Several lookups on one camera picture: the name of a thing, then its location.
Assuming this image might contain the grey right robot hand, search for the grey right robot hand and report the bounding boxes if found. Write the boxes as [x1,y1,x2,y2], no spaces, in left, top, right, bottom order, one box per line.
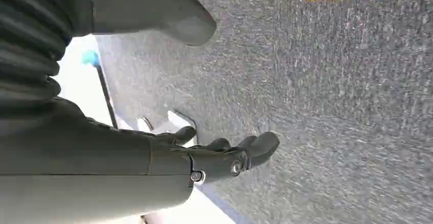
[0,0,281,224]

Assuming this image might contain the black rod with blue tip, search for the black rod with blue tip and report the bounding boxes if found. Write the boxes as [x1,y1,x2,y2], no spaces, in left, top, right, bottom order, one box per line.
[81,50,119,130]

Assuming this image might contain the ribbed grey right arm sleeve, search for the ribbed grey right arm sleeve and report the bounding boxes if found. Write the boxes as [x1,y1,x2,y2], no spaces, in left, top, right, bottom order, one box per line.
[0,0,93,118]

